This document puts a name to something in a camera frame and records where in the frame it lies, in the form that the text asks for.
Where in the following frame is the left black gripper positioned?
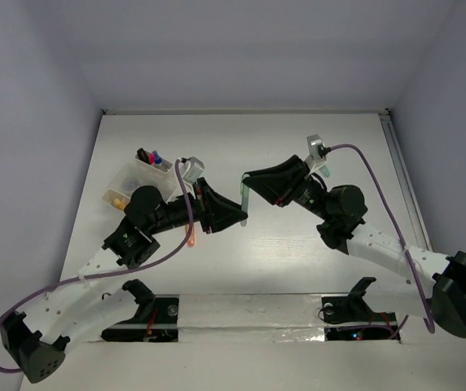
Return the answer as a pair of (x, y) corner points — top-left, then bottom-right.
(146, 176), (246, 234)

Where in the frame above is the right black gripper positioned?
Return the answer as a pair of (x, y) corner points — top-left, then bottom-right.
(240, 157), (331, 222)

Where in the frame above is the light green highlighter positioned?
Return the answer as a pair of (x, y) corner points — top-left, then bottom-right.
(240, 174), (249, 213)

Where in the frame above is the clear blue spray bottle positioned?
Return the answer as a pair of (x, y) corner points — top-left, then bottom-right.
(152, 151), (162, 166)

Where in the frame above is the pink black highlighter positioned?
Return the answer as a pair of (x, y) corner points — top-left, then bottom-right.
(136, 148), (155, 165)

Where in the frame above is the dark green marker pen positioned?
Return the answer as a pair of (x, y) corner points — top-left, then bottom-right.
(317, 165), (331, 178)

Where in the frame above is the paperclip jar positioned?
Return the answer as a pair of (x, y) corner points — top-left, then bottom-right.
(121, 178), (141, 193)

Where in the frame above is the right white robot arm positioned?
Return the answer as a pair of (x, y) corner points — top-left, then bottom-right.
(242, 156), (466, 338)

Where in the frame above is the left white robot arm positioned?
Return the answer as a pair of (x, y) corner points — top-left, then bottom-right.
(0, 178), (248, 384)

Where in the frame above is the orange highlighter pen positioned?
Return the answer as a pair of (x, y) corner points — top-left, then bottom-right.
(185, 225), (196, 248)

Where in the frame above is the white perforated organizer box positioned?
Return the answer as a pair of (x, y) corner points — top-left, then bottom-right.
(102, 148), (179, 211)

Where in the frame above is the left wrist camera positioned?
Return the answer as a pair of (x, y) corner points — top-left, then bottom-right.
(178, 156), (204, 186)

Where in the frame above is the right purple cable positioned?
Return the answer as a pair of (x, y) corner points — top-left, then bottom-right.
(326, 144), (436, 341)

